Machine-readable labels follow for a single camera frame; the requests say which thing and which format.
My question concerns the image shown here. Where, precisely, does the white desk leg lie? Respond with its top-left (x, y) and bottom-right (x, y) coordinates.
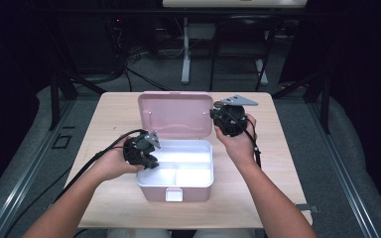
top-left (181, 17), bottom-right (191, 85)
top-left (255, 59), bottom-right (269, 86)

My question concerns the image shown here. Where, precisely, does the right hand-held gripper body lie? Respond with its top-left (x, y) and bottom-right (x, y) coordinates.
top-left (213, 94), bottom-right (259, 137)

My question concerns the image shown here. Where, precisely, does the person's right hand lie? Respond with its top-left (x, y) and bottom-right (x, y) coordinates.
top-left (213, 113), bottom-right (258, 170)

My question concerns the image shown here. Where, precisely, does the metal floor rail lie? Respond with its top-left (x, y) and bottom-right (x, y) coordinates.
top-left (307, 98), bottom-right (381, 238)
top-left (0, 98), bottom-right (77, 238)

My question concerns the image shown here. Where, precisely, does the black chair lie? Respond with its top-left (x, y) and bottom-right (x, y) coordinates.
top-left (208, 14), bottom-right (277, 92)

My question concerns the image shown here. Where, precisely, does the tangle of floor cables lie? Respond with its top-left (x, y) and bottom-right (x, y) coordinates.
top-left (122, 46), bottom-right (183, 93)

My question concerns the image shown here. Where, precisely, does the right hand-held gripper cable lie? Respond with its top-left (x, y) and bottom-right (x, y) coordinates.
top-left (222, 110), bottom-right (262, 169)

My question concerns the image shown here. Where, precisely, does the pink storage box white handle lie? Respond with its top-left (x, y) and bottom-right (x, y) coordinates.
top-left (136, 90), bottom-right (214, 203)

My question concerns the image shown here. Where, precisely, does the left hand-held gripper cable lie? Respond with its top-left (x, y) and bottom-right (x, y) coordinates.
top-left (53, 128), bottom-right (147, 203)

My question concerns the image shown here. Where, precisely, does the white divided tray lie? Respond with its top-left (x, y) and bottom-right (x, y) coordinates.
top-left (136, 139), bottom-right (214, 188)

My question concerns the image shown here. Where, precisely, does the grey table bracket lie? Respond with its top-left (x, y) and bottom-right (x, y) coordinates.
top-left (296, 203), bottom-right (320, 213)

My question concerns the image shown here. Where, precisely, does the black metal stand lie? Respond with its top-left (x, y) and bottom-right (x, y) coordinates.
top-left (272, 70), bottom-right (331, 135)
top-left (48, 68), bottom-right (107, 132)

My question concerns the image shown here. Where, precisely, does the person's left hand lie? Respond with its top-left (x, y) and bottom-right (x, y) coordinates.
top-left (97, 136), bottom-right (145, 182)

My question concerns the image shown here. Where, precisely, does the dark electronics box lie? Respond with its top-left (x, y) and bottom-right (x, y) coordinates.
top-left (105, 14), bottom-right (127, 70)

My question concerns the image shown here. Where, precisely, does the hand-held gripper cable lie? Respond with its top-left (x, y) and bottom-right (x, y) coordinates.
top-left (53, 128), bottom-right (147, 203)
top-left (222, 110), bottom-right (262, 169)

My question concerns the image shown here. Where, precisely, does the white desk top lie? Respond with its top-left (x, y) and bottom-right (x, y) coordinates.
top-left (162, 0), bottom-right (310, 9)

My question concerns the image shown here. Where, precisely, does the black floor cable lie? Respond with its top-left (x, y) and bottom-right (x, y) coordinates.
top-left (4, 167), bottom-right (73, 238)

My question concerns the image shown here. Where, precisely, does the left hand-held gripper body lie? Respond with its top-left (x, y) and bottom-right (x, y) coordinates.
top-left (122, 131), bottom-right (162, 166)

